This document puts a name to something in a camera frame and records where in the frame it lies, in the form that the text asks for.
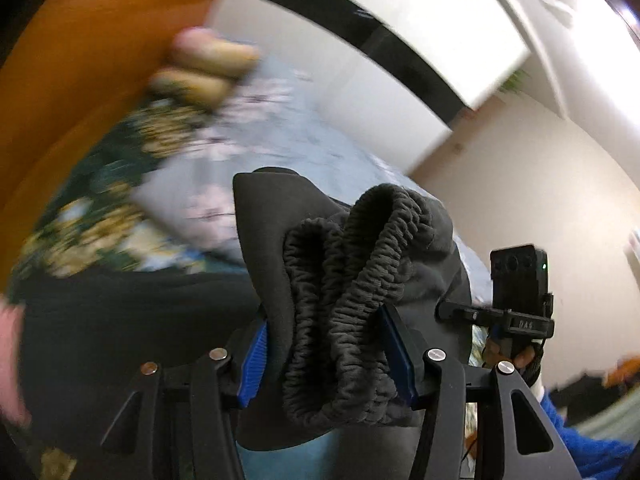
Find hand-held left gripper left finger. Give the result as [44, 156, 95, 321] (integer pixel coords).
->
[100, 321, 269, 480]

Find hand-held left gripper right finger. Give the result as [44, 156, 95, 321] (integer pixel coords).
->
[376, 305, 583, 480]

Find dark grey pants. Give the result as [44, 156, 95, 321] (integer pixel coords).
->
[20, 166, 475, 466]

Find person's right forearm blue sleeve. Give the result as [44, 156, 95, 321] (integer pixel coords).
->
[530, 382, 638, 480]

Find person's right hand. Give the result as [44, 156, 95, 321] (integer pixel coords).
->
[481, 337, 542, 378]

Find green plant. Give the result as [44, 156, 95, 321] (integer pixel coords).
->
[497, 67, 531, 96]

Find blue floral duvet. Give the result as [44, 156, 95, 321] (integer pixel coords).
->
[127, 52, 493, 306]

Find teal floral bed sheet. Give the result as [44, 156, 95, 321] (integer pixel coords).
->
[7, 95, 251, 306]

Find pink cloth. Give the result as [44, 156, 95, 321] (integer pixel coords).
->
[0, 302, 33, 428]

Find white wardrobe with black stripe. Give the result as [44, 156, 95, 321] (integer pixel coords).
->
[205, 0, 532, 173]

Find green yellow floral pillow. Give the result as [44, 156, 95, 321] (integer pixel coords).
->
[145, 67, 236, 111]

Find wooden headboard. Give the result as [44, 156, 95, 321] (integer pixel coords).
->
[0, 0, 236, 296]

